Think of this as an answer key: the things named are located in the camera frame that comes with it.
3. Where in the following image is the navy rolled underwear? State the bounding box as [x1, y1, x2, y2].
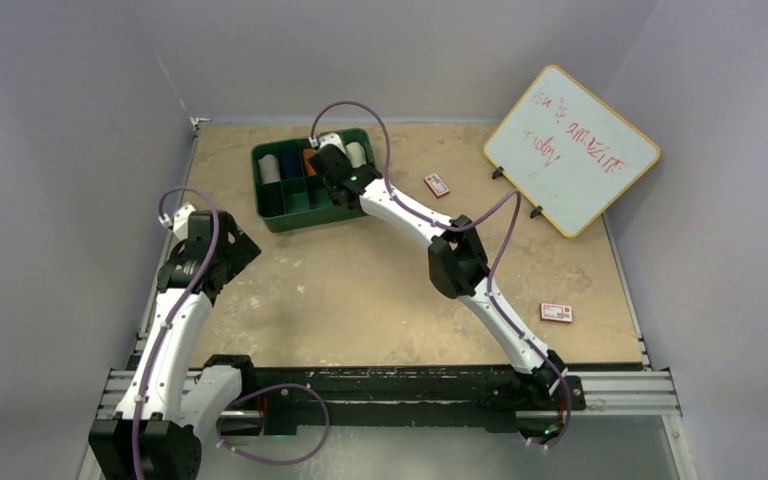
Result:
[279, 149, 305, 180]

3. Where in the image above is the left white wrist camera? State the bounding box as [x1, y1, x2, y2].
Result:
[158, 202, 197, 240]

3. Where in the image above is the whiteboard with red writing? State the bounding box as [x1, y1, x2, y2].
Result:
[483, 65, 661, 238]

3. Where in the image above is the grey rolled underwear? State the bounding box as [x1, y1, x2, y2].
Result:
[257, 154, 281, 185]

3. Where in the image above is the purple cable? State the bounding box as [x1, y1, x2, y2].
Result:
[130, 186, 331, 480]
[309, 101, 574, 452]

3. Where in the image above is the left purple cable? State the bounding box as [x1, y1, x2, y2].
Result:
[130, 186, 331, 480]

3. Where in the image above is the small red white box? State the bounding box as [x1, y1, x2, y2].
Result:
[423, 173, 451, 199]

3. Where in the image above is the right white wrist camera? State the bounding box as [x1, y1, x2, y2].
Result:
[308, 132, 346, 153]

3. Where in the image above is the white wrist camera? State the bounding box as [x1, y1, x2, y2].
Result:
[158, 202, 197, 240]
[308, 132, 346, 153]

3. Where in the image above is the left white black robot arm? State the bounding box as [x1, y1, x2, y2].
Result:
[89, 204, 261, 479]

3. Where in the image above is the green divided storage tray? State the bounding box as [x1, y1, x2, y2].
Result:
[251, 137, 364, 233]

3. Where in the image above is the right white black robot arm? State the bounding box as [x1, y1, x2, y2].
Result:
[310, 143, 572, 407]

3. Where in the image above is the orange rolled underwear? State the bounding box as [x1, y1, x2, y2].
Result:
[301, 148, 317, 176]

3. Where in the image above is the aluminium frame rail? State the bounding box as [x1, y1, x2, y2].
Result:
[79, 367, 700, 480]

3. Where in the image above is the pale green rolled underwear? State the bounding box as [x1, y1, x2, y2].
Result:
[345, 142, 367, 168]

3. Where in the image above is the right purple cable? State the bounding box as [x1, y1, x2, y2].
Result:
[309, 101, 574, 452]

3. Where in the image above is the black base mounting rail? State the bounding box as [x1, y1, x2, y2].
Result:
[222, 364, 586, 436]

